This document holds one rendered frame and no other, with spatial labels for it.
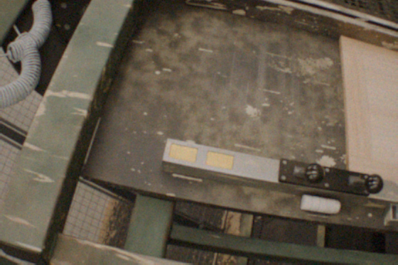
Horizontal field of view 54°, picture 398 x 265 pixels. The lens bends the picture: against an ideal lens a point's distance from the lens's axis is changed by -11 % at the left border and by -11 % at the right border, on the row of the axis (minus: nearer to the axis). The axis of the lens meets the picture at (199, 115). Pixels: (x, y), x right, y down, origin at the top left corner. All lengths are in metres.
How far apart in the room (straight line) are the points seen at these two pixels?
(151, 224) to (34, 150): 0.26
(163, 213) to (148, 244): 0.07
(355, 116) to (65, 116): 0.63
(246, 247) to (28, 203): 0.43
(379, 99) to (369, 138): 0.14
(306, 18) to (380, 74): 0.25
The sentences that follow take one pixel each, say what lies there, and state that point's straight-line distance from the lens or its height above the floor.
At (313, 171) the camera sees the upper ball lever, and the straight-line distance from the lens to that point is 0.72.
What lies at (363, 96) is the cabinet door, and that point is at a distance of 1.06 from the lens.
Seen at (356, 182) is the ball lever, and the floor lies 1.41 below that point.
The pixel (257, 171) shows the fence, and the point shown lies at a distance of 0.83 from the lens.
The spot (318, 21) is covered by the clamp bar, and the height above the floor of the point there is 1.45.
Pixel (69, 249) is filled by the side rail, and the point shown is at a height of 1.81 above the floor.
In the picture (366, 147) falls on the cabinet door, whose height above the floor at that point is 1.33.
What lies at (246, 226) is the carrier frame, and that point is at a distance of 2.03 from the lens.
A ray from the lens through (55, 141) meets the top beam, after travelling 0.77.
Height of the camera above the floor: 2.04
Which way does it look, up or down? 26 degrees down
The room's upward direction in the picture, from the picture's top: 59 degrees counter-clockwise
